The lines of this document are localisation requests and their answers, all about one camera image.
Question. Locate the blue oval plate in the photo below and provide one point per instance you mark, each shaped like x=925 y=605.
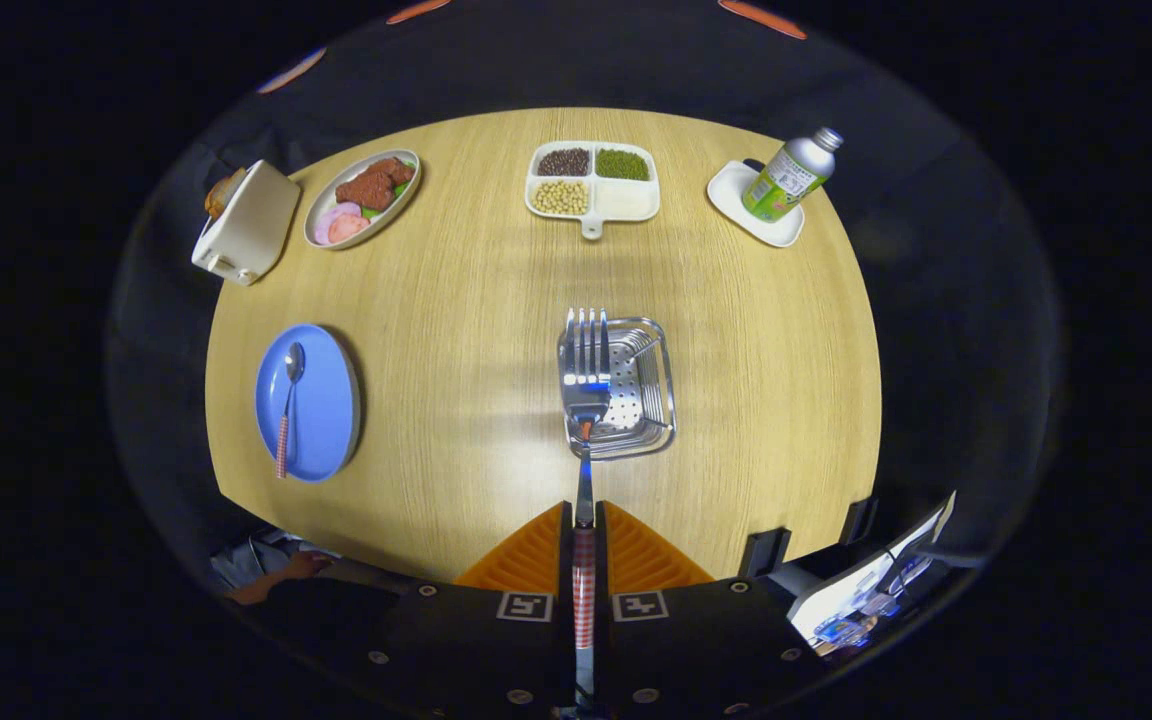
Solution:
x=321 y=420

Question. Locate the brown meat steak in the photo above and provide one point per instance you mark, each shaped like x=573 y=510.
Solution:
x=371 y=188

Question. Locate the lit computer screen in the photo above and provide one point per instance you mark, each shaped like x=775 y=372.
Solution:
x=856 y=600

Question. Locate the pale pink ham slice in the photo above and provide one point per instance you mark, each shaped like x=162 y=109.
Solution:
x=328 y=218

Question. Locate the salmon pink ham slice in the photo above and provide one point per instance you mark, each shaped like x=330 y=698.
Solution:
x=351 y=230

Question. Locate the pile of green beans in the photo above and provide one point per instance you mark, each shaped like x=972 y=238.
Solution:
x=622 y=164

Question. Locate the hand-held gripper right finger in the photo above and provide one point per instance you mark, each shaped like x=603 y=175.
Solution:
x=601 y=560

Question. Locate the green label metal bottle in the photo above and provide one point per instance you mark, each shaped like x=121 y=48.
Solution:
x=786 y=180

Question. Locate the white toaster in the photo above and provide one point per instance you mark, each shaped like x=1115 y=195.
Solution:
x=251 y=225

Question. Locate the small white plate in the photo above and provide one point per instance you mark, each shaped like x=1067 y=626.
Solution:
x=731 y=195

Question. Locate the white divided dish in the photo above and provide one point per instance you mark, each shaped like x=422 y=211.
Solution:
x=626 y=200

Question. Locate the pile of dark brown beans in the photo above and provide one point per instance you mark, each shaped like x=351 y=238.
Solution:
x=564 y=161

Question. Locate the person's grey clothing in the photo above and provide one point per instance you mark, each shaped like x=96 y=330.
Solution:
x=246 y=558

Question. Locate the toasted bread slice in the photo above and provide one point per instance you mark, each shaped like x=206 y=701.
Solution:
x=224 y=192

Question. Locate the green lettuce leaf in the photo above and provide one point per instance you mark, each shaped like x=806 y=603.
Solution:
x=403 y=187

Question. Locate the pile of yellow soybeans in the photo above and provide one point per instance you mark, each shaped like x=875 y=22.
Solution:
x=561 y=196

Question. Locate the grey food plate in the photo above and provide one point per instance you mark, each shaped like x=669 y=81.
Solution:
x=401 y=215

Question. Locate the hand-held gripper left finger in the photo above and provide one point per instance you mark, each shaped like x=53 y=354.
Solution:
x=566 y=560

